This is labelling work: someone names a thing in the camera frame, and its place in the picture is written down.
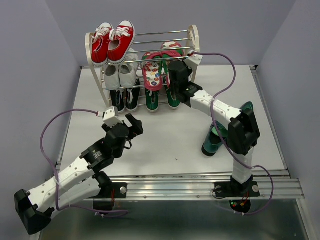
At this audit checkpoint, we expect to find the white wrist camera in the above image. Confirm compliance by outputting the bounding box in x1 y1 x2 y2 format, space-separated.
183 50 203 71
102 106 123 128

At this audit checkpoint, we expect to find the left white sneaker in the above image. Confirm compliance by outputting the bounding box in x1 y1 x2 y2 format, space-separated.
104 64 120 91

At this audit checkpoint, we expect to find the red canvas sneaker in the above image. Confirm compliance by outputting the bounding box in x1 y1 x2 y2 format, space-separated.
90 22 113 66
107 20 136 64

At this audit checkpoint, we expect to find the right red canvas sneaker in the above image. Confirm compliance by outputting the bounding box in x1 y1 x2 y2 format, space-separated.
107 20 136 64

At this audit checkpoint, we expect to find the right black sneaker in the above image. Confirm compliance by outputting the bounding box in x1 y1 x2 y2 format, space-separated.
125 78 141 112

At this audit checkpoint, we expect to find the aluminium mounting rail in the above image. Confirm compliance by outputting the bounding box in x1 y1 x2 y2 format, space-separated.
42 169 306 202

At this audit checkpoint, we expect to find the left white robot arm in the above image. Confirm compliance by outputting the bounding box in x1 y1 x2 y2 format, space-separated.
14 108 144 235

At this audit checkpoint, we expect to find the green metallic loafer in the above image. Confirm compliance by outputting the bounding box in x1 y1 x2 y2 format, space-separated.
201 121 228 157
240 101 254 119

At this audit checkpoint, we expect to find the white sneaker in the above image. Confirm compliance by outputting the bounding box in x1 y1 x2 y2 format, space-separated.
104 64 120 91
119 53 139 89

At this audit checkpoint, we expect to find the right white sneaker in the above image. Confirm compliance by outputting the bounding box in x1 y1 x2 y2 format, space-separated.
119 53 139 89

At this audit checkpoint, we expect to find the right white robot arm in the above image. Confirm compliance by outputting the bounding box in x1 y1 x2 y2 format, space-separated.
168 61 261 195

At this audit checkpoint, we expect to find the black sneaker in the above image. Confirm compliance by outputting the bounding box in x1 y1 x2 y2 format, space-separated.
109 89 125 113
125 78 141 112

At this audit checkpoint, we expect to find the pink kids sandal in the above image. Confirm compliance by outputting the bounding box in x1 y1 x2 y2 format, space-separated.
141 51 163 92
161 41 184 88

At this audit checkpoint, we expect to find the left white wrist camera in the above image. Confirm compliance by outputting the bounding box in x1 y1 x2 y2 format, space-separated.
102 106 123 128

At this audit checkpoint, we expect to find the left red canvas sneaker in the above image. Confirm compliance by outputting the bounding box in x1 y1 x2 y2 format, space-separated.
90 22 113 66

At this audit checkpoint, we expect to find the left black sneaker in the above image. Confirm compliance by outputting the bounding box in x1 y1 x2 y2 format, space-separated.
109 89 125 113

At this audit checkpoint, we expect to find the cream shoe shelf with rods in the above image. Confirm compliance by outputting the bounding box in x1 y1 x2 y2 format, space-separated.
85 25 200 108

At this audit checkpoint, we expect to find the green canvas sneaker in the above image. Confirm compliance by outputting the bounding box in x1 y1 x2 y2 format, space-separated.
162 76 180 109
145 89 159 113

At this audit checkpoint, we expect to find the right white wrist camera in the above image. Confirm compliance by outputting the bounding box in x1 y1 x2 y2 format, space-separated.
183 50 203 71

